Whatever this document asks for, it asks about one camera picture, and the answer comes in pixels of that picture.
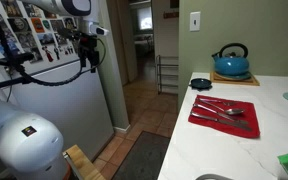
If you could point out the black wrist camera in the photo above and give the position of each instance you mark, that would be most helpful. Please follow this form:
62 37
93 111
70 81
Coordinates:
69 34

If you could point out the orange fridge magnet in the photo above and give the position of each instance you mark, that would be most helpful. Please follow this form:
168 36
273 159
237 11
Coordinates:
37 25

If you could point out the white refrigerator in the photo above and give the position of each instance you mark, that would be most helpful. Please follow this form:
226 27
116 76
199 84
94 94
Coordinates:
70 113

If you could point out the round dark fridge photo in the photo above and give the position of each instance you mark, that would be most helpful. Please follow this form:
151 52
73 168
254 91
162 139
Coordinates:
19 24

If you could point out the slim silver table knife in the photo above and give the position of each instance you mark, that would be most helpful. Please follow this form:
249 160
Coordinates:
217 114

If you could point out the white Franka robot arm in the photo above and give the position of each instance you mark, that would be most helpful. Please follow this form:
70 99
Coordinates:
27 143

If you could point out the wooden trivet board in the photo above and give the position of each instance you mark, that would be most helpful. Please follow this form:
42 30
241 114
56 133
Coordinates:
254 81

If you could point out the wooden butcher block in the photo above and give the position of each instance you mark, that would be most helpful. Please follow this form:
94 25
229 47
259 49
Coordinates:
82 163

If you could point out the black camera stand boom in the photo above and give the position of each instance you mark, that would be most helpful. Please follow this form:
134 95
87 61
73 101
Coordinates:
0 85

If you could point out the dark floor mat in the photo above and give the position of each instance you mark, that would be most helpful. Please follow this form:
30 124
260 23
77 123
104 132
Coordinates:
144 160

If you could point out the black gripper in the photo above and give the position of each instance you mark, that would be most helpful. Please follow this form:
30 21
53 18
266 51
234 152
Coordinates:
88 45

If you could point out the silver metal spoon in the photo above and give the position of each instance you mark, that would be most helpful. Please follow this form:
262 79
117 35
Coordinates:
232 111

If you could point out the dark green bowl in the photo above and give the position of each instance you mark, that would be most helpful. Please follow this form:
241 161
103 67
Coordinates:
200 83

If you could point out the red cloth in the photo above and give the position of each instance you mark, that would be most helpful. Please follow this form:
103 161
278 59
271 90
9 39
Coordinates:
250 128

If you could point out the white light switch plate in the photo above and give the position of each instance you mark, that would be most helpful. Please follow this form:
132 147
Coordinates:
194 21

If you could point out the wooden coat hook rail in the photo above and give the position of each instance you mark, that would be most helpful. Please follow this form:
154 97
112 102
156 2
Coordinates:
170 14

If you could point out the black metal shoe rack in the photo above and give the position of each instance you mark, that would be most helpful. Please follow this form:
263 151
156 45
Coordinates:
158 73

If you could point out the broad silver table knife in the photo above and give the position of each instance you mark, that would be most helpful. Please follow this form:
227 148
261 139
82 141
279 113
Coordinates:
220 121

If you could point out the black camera on stand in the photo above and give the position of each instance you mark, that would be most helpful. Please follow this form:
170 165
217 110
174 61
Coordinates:
15 59

